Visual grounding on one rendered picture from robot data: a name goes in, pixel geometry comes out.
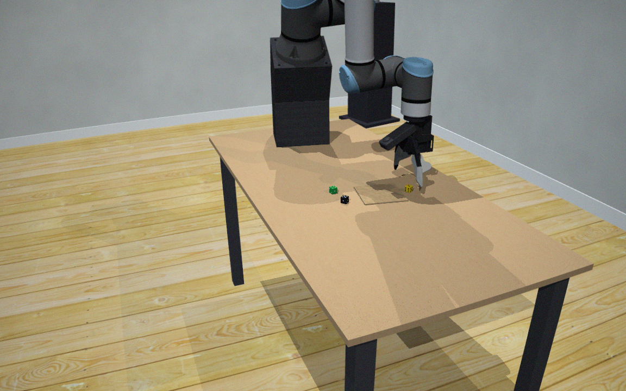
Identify tan textured mat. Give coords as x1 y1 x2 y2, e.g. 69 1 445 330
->
354 183 408 205

